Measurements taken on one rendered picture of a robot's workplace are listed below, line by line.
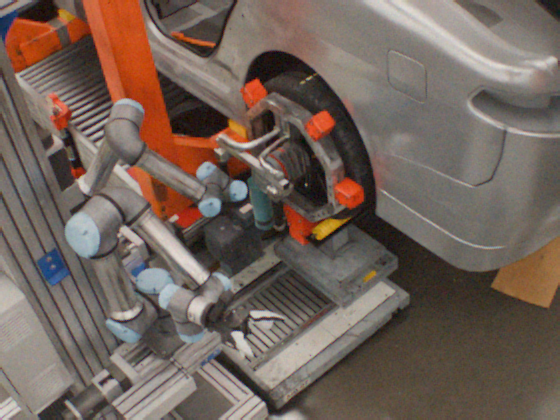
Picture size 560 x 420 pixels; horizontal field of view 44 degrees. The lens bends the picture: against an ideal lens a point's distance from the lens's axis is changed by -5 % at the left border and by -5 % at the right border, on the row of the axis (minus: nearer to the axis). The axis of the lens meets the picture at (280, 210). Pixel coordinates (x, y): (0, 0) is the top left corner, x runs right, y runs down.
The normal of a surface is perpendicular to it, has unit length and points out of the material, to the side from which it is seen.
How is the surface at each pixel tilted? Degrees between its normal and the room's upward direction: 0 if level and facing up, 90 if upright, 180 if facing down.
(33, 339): 90
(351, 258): 0
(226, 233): 0
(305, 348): 0
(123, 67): 90
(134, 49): 90
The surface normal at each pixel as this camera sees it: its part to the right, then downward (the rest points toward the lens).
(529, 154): 0.00, 0.67
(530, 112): 0.13, -0.75
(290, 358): -0.11, -0.72
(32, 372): 0.69, 0.43
